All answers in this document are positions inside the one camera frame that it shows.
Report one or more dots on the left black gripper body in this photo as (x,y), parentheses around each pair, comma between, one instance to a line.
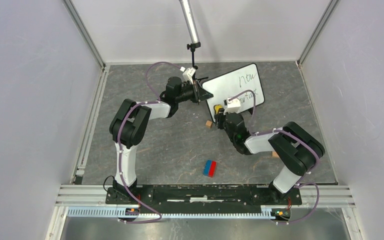
(188,93)

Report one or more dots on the aluminium frame rail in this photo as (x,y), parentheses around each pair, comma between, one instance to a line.
(90,201)

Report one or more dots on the black framed whiteboard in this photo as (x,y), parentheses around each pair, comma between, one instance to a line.
(234,82)

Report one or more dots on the blue and red block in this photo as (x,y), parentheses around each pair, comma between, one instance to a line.
(209,168)

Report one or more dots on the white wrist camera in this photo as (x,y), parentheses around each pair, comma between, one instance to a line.
(232,106)
(188,74)

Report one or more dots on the yellow bone shaped eraser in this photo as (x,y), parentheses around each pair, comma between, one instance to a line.
(218,109)

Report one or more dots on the black tripod stand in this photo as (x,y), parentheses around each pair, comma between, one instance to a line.
(192,47)

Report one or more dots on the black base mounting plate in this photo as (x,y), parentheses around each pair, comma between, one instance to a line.
(202,198)

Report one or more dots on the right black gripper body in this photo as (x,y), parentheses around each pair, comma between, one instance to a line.
(229,134)

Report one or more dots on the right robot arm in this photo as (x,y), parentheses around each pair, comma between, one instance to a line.
(299,151)

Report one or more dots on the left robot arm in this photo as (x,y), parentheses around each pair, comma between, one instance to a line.
(129,126)

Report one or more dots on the small wooden cube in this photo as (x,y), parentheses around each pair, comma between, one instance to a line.
(209,124)

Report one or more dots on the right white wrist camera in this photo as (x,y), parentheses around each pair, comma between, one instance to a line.
(232,106)

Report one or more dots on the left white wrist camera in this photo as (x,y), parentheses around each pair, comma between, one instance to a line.
(188,74)

